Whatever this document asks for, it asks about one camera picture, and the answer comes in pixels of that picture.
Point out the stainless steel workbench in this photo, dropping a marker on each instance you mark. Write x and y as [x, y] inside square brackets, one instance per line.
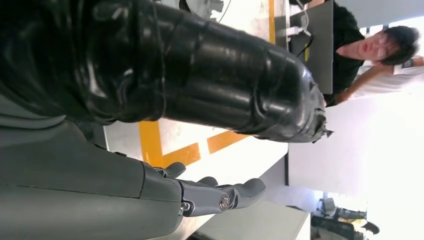
[232, 172]

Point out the stainless steel table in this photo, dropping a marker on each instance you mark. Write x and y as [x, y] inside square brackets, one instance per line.
[258, 222]

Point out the white charger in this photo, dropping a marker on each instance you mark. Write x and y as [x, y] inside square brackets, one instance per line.
[293, 31]

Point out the black laptop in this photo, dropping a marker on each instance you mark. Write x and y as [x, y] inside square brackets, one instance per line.
[314, 66]

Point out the black bag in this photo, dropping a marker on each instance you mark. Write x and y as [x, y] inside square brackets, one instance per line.
[338, 228]

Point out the person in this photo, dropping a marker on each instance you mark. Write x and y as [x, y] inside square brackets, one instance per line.
[344, 49]

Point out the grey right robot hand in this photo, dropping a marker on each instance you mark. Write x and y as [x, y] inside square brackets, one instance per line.
[66, 198]

